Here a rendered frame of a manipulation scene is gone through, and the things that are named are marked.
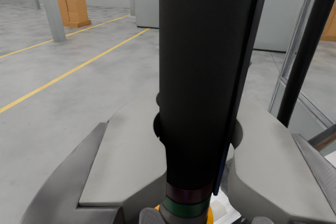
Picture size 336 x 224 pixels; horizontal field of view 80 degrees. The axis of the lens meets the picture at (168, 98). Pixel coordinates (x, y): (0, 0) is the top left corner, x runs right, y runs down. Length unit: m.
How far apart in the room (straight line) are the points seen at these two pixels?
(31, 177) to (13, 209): 0.29
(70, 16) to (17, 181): 6.94
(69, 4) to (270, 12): 6.45
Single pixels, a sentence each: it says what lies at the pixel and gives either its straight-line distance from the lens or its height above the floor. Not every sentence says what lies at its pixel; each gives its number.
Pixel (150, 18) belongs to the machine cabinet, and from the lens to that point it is 7.74.
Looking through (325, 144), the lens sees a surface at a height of 1.39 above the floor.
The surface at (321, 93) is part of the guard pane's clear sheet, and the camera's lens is 1.29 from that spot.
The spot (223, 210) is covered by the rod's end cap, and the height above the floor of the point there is 1.40.
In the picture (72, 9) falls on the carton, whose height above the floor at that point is 0.57.
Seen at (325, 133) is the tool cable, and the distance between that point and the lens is 0.32.
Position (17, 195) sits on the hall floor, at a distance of 2.23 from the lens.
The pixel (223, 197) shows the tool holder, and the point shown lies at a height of 1.40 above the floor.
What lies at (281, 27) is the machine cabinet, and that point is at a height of 0.62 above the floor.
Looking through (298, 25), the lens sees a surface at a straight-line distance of 1.53.
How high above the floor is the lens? 1.57
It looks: 30 degrees down
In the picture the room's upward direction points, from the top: 1 degrees clockwise
